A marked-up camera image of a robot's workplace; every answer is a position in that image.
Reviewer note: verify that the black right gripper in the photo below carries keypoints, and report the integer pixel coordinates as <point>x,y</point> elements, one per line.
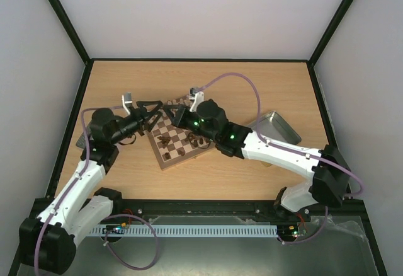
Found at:
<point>181,116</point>

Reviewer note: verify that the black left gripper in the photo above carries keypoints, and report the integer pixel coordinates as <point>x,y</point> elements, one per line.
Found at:
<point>144,125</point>

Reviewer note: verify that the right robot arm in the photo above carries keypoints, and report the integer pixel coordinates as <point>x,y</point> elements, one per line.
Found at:
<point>325,172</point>

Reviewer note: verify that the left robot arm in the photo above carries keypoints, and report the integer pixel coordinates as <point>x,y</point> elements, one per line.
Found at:
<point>49,241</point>

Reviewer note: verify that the wooden chess board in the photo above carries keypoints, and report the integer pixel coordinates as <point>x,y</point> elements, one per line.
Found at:
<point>178,136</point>

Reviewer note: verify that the dark knight piece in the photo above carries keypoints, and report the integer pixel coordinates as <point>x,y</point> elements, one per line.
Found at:
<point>190,137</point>

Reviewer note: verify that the left metal tray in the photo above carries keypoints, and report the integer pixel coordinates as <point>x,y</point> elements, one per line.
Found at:
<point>81,142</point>

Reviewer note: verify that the right metal tin tray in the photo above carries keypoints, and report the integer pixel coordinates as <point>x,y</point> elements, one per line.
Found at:
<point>273,126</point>

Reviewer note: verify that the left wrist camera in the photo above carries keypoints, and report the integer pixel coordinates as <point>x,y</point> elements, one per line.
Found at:
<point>127,99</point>

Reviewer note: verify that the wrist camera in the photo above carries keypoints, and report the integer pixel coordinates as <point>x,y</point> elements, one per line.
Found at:
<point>196,97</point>
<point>127,99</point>

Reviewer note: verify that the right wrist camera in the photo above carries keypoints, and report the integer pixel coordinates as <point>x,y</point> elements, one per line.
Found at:
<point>196,97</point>

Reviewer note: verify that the light blue slotted cable duct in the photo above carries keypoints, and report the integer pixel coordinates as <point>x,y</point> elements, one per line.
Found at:
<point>188,231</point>

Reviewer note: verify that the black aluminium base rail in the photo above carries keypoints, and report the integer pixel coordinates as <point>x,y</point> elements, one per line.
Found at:
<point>258,210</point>

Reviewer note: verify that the black enclosure frame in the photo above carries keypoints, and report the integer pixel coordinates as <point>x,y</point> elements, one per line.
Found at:
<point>332,27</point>

